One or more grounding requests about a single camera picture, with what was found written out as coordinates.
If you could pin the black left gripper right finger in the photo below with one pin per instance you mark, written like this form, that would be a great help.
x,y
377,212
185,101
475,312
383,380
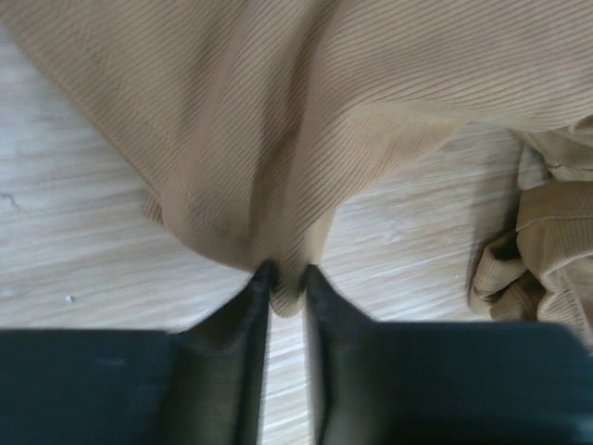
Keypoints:
x,y
376,382

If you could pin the tan ribbed tank top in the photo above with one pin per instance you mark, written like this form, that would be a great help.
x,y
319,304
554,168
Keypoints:
x,y
252,121

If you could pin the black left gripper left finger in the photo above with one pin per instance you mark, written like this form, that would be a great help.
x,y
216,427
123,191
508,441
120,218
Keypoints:
x,y
91,386

